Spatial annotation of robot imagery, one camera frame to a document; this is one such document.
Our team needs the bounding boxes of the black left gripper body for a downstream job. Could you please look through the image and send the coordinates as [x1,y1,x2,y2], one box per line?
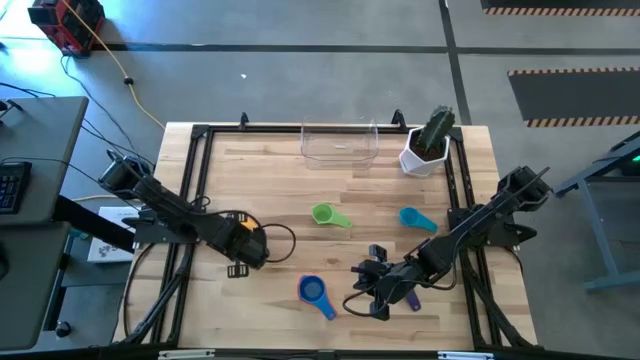
[212,212,271,271]

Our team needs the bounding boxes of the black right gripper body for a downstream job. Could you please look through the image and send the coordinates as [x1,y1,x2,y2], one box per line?
[351,260,426,307]

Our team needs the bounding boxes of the blue measuring cup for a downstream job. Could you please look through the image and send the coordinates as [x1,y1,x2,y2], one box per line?
[298,274,338,322]

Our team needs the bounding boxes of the teal measuring cup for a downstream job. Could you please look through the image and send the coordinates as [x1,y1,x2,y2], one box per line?
[398,206,439,234]

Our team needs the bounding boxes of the green measuring cup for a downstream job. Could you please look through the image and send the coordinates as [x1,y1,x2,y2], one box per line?
[311,202,353,230]

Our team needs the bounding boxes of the clear plastic basket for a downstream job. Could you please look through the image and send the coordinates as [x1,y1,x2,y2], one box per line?
[299,117,380,171]

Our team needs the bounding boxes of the silver table clamp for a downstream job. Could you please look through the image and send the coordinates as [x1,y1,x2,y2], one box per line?
[158,349,216,360]
[437,351,496,360]

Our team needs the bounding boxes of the white faceted planter pot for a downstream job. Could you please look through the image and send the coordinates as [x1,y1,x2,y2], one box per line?
[398,126,451,179]

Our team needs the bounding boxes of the white printed booklet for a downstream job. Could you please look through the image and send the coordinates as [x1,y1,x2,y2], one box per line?
[87,205,142,265]

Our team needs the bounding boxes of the green cactus plant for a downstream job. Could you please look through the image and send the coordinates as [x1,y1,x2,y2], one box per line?
[415,104,457,156]

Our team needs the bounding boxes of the grey desk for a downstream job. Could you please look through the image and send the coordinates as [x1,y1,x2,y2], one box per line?
[0,96,90,229]
[0,221,72,351]

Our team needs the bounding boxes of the black keyboard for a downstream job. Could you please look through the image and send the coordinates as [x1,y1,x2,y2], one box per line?
[0,160,33,216]

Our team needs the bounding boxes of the black hazard-striped floor mat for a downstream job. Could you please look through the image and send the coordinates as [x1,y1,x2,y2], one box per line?
[507,66,640,129]
[479,0,640,16]

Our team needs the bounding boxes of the black device green light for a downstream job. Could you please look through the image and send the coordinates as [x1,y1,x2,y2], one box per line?
[619,144,640,176]

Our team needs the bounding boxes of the red black power station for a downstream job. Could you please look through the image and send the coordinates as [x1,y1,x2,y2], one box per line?
[27,0,106,57]

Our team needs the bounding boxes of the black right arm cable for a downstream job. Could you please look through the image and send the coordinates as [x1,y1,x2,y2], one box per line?
[342,279,459,319]

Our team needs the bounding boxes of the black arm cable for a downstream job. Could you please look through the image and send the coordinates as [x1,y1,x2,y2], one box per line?
[239,209,297,265]
[342,279,459,319]

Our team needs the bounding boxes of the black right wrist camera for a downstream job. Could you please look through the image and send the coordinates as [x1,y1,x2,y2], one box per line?
[368,243,389,265]

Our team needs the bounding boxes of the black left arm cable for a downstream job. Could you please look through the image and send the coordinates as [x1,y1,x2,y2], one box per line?
[239,209,297,265]

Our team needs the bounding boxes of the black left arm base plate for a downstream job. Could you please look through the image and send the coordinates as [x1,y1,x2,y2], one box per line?
[122,204,207,245]

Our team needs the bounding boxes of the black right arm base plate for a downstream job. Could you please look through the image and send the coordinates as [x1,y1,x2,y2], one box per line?
[447,204,539,250]

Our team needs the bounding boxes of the black aluminium table frame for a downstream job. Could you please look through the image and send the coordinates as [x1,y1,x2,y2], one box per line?
[113,122,539,351]

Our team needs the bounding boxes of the black floor cable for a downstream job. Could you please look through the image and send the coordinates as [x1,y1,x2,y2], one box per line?
[58,53,137,151]
[0,81,57,100]

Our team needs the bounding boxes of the yellow extension cable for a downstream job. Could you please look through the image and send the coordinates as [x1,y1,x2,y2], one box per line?
[59,0,166,130]

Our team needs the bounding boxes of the blue metal table frame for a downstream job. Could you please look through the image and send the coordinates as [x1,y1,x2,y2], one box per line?
[551,130,640,293]

